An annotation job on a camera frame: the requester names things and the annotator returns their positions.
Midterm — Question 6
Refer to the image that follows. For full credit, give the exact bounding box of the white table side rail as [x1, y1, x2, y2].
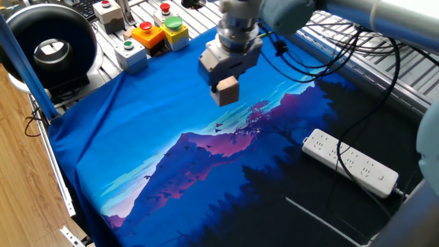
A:
[27, 94, 77, 217]

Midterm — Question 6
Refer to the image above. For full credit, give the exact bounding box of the grey metal stand bracket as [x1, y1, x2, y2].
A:
[115, 0, 137, 27]

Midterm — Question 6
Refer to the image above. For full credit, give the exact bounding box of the silver Schunk gripper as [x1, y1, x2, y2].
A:
[198, 36, 264, 94]

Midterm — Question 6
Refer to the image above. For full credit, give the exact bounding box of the grey box small green button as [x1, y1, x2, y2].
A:
[113, 39, 150, 75]

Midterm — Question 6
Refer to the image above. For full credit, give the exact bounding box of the white zip tie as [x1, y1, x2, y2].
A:
[285, 197, 361, 247]

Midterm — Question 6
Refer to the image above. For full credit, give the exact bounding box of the white angle bracket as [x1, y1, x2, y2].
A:
[60, 225, 86, 247]

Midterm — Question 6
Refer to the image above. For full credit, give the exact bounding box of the black cable loop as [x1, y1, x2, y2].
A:
[23, 106, 47, 138]

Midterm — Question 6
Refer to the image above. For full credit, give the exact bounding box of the blue metal pole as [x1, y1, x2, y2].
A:
[0, 12, 60, 121]

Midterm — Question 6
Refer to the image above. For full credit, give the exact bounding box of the white box red button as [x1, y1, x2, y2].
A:
[152, 2, 172, 27]

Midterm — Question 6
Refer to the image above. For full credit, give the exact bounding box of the grey box red button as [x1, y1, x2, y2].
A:
[92, 0, 126, 35]

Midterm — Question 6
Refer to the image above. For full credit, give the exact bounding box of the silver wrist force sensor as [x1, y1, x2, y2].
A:
[216, 13, 261, 54]

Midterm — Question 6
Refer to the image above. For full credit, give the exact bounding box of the aluminium table edge rail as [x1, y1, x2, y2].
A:
[291, 30, 433, 114]

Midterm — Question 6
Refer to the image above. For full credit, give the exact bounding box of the white power strip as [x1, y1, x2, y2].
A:
[301, 128, 400, 199]

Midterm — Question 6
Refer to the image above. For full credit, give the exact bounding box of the blue mountain print cloth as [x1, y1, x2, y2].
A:
[47, 25, 425, 247]

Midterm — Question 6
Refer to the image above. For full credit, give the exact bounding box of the tiny wooden block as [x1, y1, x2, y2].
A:
[122, 26, 137, 41]

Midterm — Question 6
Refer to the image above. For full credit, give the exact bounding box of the black gripper cable green plug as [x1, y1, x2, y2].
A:
[259, 20, 402, 85]

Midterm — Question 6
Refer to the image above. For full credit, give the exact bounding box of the thin black hanging cable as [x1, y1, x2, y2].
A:
[335, 37, 402, 220]

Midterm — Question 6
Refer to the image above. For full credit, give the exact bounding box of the orange box red mushroom button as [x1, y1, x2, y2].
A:
[131, 21, 166, 56]

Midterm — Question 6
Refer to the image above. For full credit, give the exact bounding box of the yellow box green mushroom button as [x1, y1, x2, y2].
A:
[159, 16, 190, 52]

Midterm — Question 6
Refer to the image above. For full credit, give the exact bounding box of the black keyboard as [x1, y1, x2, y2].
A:
[75, 0, 104, 21]

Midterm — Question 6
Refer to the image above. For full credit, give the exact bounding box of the black round ring lamp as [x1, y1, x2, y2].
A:
[0, 3, 104, 100]

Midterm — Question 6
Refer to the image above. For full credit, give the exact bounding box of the light wooden cube block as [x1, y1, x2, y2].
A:
[209, 75, 240, 108]

